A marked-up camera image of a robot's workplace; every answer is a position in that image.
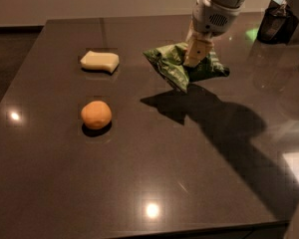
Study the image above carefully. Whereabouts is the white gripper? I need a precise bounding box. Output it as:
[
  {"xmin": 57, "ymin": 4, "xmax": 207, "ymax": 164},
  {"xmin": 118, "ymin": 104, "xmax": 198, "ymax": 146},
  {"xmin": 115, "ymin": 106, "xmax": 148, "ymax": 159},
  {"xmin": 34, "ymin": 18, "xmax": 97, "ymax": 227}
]
[{"xmin": 183, "ymin": 0, "xmax": 241, "ymax": 68}]

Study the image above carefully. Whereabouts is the green jalapeno chip bag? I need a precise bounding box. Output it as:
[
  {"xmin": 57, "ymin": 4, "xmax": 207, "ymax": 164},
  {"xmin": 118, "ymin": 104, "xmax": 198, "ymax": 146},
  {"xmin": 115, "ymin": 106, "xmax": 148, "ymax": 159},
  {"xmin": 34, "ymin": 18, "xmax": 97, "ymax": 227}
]
[{"xmin": 144, "ymin": 42, "xmax": 230, "ymax": 93}]

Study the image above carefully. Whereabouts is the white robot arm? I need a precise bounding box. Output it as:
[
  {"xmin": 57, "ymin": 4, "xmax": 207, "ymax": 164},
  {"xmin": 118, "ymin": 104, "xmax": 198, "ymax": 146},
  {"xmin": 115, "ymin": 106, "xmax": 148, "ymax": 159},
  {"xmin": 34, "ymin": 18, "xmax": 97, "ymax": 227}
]
[{"xmin": 184, "ymin": 0, "xmax": 299, "ymax": 67}]

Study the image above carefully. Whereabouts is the black snack bag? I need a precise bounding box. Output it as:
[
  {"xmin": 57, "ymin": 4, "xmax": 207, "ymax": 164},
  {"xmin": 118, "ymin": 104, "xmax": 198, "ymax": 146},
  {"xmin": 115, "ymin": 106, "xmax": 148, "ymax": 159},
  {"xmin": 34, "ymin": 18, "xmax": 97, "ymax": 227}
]
[{"xmin": 257, "ymin": 0, "xmax": 299, "ymax": 44}]

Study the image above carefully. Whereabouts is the pale yellow sponge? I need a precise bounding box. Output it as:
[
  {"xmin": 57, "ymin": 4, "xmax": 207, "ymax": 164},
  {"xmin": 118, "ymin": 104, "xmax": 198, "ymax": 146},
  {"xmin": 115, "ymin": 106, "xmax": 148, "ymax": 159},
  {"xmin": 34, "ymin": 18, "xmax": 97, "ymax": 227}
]
[{"xmin": 80, "ymin": 51, "xmax": 120, "ymax": 74}]

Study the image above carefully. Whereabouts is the orange fruit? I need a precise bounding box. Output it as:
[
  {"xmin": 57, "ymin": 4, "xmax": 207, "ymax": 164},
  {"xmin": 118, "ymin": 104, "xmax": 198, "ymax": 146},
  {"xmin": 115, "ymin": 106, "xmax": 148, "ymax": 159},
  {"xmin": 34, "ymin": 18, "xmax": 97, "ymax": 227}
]
[{"xmin": 81, "ymin": 101, "xmax": 112, "ymax": 129}]

